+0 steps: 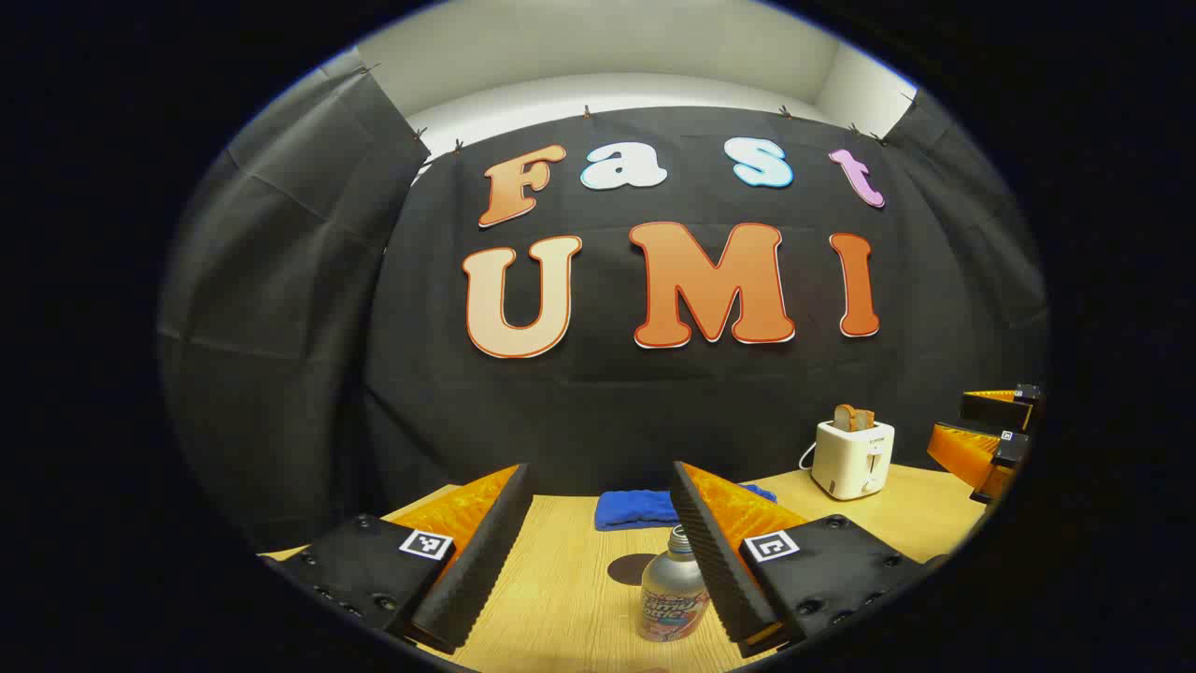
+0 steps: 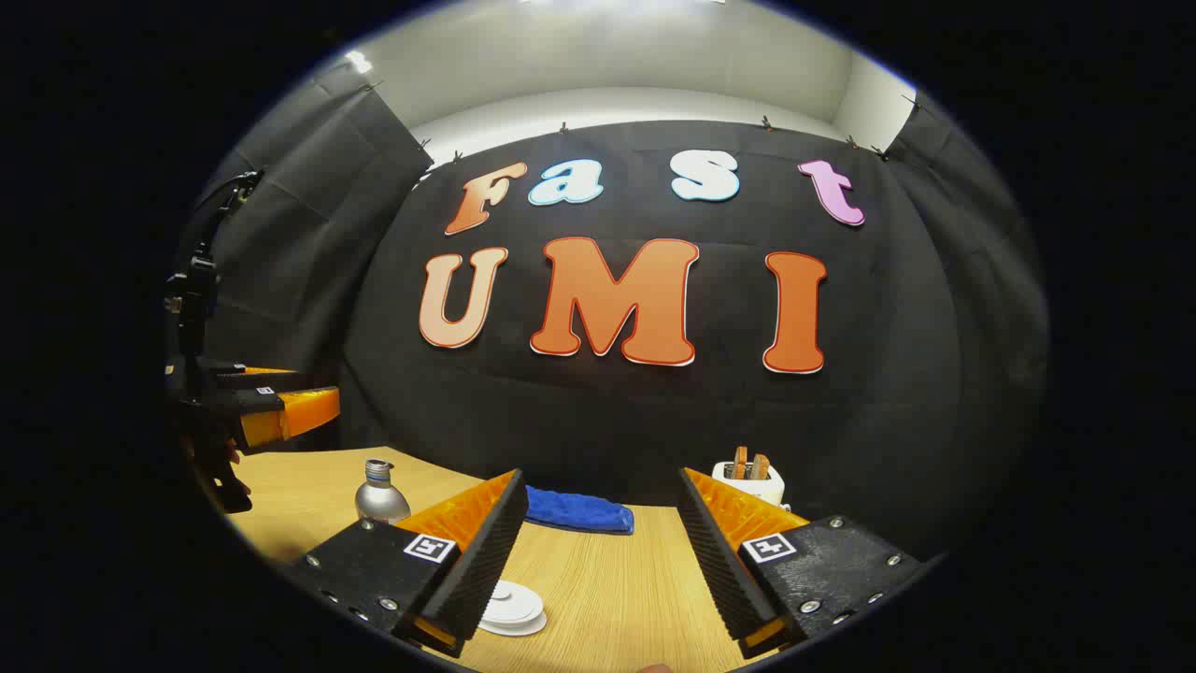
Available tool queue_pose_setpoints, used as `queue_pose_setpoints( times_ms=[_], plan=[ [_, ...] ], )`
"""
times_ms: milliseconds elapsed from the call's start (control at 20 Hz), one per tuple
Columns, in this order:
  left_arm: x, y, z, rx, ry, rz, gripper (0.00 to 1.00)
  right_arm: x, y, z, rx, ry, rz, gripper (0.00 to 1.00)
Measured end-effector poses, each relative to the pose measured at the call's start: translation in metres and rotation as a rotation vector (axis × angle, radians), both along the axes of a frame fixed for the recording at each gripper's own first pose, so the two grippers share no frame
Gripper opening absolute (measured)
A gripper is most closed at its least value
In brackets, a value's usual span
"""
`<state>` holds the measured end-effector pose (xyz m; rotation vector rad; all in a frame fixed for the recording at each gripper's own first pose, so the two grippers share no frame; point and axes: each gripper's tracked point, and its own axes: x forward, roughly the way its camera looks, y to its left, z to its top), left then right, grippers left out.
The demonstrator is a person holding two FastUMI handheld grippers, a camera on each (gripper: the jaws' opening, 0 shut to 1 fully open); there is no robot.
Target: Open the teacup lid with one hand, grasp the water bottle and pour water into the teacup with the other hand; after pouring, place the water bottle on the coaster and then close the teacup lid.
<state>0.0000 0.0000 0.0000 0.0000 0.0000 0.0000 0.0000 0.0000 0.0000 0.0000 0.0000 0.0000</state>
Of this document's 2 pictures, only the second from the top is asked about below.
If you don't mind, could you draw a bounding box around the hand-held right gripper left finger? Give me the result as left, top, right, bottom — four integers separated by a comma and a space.
280, 469, 530, 658

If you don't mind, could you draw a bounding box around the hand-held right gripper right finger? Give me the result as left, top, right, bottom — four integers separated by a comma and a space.
676, 466, 926, 660

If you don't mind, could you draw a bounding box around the white teacup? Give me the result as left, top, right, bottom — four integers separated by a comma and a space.
480, 581, 546, 629

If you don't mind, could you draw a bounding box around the silver water bottle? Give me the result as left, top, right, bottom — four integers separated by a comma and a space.
355, 459, 412, 524

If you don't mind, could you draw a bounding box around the white saucer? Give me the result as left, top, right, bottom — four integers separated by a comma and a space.
478, 606, 548, 637

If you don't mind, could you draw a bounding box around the white toaster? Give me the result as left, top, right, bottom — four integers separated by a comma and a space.
712, 460, 786, 513

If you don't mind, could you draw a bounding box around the blue towel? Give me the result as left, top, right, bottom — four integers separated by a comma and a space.
523, 484, 635, 536

